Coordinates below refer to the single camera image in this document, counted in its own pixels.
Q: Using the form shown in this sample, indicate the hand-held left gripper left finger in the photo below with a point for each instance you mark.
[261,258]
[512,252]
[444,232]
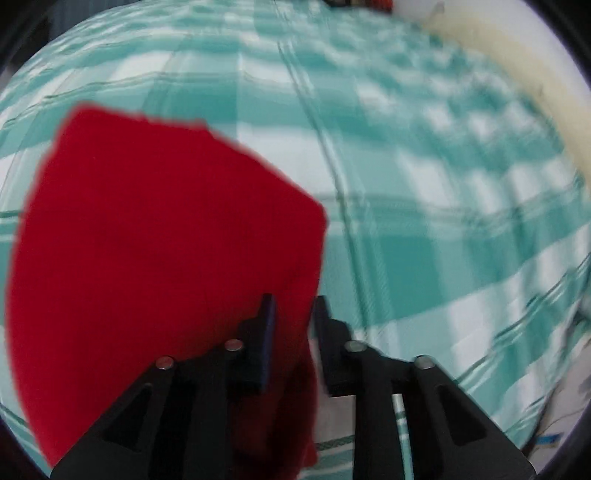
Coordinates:
[268,350]

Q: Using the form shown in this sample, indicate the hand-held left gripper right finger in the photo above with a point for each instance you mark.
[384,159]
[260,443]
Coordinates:
[323,332]

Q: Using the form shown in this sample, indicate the red shirt with white print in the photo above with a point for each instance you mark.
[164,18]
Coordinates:
[138,230]

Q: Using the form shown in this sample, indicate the pile of dark clothes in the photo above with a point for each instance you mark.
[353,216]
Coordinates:
[369,3]

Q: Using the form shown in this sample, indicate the teal white checked bed sheet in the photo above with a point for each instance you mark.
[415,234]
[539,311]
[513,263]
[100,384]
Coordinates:
[415,230]

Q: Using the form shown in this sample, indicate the pale grey cloth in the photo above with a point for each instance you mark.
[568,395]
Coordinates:
[568,406]

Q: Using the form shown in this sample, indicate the cream headboard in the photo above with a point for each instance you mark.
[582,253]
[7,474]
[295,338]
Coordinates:
[531,69]

